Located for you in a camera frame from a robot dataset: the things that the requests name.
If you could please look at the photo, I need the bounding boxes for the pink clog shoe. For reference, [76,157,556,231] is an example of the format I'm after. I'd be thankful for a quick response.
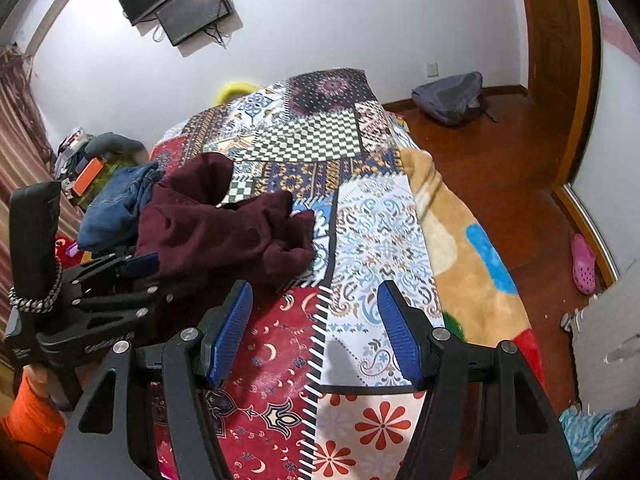
[571,233,598,295]

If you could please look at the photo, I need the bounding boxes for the grey backpack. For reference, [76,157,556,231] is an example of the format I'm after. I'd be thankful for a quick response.
[411,72,498,127]

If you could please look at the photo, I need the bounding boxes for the red plush toy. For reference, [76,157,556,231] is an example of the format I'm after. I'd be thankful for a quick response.
[52,232,83,271]

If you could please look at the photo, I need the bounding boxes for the wooden door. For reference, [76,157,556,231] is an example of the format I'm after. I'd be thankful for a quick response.
[515,0,601,196]

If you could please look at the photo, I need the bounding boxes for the white air conditioner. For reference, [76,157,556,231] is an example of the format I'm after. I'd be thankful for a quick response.
[10,0,86,56]

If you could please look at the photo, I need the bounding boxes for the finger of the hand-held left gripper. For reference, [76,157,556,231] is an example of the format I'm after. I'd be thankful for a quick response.
[65,252,162,289]
[75,286,174,321]

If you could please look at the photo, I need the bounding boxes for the blue jeans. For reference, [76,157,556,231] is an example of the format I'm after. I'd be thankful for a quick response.
[77,162,166,252]

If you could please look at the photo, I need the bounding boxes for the striped curtain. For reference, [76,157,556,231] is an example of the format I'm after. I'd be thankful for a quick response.
[0,45,81,216]

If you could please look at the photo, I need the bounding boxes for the black cables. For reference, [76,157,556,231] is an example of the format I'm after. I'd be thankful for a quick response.
[205,24,232,49]

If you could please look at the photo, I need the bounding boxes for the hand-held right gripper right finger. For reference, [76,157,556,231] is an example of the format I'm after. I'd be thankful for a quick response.
[376,280,566,480]

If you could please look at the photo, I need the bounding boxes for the small wall monitor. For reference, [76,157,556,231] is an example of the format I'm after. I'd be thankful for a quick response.
[154,0,235,47]

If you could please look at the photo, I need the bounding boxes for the grey cloth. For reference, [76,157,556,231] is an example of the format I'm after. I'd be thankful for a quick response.
[82,132,148,162]

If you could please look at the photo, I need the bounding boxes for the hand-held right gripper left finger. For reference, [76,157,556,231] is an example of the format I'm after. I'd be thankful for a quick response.
[47,280,255,480]

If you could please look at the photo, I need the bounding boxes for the patchwork bed sheet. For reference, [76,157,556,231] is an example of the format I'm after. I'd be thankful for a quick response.
[150,67,446,480]

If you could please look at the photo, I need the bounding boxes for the maroon shirt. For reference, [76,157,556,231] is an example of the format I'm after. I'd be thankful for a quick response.
[136,152,317,291]

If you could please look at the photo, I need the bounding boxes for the teal cloth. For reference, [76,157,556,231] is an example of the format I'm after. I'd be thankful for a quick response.
[559,402,616,471]

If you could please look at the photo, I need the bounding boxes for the tan printed fleece blanket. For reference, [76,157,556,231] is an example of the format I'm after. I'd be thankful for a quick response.
[400,147,546,391]

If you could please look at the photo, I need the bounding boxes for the pile of clutter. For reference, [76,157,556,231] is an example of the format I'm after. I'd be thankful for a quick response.
[52,127,92,177]

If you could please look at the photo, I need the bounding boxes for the orange box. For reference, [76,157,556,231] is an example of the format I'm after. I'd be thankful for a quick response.
[71,157,106,196]

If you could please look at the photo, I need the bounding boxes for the white furniture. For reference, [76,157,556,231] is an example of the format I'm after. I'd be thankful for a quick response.
[562,265,640,416]

